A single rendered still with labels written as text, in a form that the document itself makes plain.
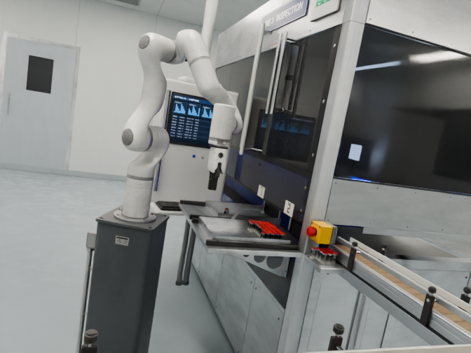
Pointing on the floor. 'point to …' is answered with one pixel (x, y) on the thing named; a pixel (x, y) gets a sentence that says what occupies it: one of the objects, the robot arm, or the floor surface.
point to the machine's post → (324, 167)
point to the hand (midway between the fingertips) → (212, 184)
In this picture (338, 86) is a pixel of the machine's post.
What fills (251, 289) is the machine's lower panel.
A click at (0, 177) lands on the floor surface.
